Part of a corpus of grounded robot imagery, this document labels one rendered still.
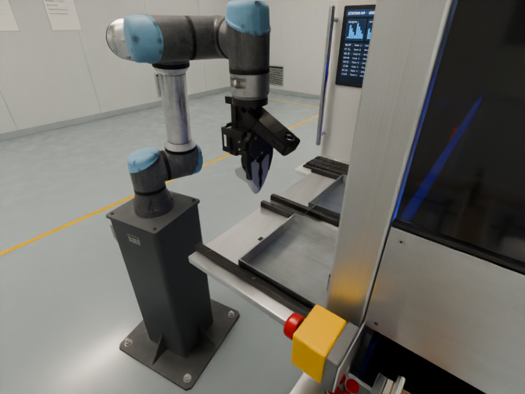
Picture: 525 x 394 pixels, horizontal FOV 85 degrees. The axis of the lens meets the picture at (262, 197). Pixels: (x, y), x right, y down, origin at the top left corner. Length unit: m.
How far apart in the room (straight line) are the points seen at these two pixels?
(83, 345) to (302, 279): 1.40
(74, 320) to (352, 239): 1.80
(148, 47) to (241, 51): 0.16
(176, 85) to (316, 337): 0.83
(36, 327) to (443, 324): 1.97
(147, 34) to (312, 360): 0.57
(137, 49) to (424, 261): 0.54
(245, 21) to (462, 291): 0.49
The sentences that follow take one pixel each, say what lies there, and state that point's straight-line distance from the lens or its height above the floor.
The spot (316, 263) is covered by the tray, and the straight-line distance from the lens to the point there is 0.78.
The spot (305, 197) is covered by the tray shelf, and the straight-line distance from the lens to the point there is 1.05.
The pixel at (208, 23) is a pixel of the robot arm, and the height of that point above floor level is 1.42.
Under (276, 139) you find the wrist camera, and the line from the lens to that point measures 0.55.
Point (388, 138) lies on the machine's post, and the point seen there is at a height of 1.31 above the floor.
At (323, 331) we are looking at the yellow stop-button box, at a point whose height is 1.03.
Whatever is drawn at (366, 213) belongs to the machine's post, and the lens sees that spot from 0.39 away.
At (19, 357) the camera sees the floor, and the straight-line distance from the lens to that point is 2.03.
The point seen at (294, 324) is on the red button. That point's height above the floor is 1.01.
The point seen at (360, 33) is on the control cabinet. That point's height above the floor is 1.38.
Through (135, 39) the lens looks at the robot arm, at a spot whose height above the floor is 1.39.
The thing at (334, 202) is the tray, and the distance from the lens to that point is 1.03.
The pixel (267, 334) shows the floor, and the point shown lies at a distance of 1.70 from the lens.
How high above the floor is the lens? 1.41
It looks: 31 degrees down
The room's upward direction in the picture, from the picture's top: straight up
